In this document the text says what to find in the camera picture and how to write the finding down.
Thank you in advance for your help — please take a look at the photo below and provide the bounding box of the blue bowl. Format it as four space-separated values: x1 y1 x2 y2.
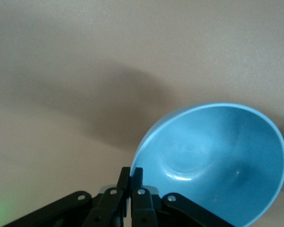
130 102 284 227

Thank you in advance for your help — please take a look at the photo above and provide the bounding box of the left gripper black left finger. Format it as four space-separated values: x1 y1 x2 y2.
82 166 131 227

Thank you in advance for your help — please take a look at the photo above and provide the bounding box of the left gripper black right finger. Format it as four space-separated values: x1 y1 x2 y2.
131 167 158 227

